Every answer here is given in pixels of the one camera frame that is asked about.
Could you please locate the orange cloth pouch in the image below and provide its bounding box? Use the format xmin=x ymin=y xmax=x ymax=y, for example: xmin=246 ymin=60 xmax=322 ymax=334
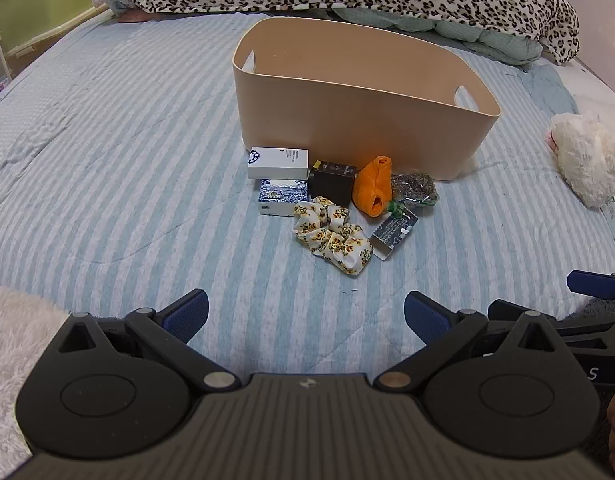
xmin=352 ymin=156 xmax=393 ymax=219

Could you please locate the white pillow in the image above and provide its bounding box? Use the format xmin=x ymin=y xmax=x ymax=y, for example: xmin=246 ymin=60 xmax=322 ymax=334
xmin=552 ymin=52 xmax=615 ymax=123

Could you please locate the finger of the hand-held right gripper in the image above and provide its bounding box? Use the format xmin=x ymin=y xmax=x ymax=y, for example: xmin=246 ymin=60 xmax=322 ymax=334
xmin=487 ymin=299 xmax=615 ymax=337
xmin=567 ymin=269 xmax=615 ymax=302

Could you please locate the white plush toy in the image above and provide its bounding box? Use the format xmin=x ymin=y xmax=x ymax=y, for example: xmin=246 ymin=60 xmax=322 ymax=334
xmin=546 ymin=111 xmax=615 ymax=209

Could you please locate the dark card with green ribbon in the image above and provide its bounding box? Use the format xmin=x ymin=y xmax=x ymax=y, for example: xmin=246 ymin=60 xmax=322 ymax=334
xmin=370 ymin=201 xmax=419 ymax=262

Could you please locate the beige plastic storage bin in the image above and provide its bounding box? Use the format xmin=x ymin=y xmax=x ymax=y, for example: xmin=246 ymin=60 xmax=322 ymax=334
xmin=232 ymin=17 xmax=502 ymax=182

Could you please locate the white cardboard box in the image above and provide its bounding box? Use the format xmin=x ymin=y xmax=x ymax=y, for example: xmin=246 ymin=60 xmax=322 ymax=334
xmin=247 ymin=146 xmax=311 ymax=181

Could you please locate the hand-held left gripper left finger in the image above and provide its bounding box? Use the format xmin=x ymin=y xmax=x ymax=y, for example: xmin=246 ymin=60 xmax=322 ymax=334
xmin=57 ymin=288 xmax=241 ymax=394

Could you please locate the white fluffy cloth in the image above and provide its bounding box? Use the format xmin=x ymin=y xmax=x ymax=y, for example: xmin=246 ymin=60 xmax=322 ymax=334
xmin=0 ymin=285 xmax=73 ymax=478

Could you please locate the black cardboard box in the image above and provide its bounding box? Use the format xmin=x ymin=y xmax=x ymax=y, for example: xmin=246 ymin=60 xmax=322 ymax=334
xmin=308 ymin=160 xmax=358 ymax=208

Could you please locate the green quilted duvet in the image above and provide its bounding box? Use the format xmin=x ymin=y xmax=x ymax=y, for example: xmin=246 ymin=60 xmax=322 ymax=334
xmin=332 ymin=7 xmax=544 ymax=66

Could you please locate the green cabinet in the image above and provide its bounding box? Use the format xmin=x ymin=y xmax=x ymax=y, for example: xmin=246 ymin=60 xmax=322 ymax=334
xmin=0 ymin=0 xmax=125 ymax=58

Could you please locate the floral fabric scrunchie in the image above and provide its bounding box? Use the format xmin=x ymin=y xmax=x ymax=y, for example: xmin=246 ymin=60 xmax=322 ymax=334
xmin=292 ymin=196 xmax=374 ymax=277

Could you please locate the blue patterned box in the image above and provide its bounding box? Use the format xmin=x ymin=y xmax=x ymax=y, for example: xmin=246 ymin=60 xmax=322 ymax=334
xmin=258 ymin=179 xmax=309 ymax=217

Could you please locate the dried herb sachet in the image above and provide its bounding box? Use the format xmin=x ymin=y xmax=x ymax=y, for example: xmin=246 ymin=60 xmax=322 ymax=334
xmin=390 ymin=172 xmax=438 ymax=210

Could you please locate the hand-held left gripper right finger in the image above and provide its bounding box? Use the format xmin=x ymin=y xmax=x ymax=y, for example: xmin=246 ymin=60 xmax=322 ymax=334
xmin=374 ymin=290 xmax=563 ymax=394

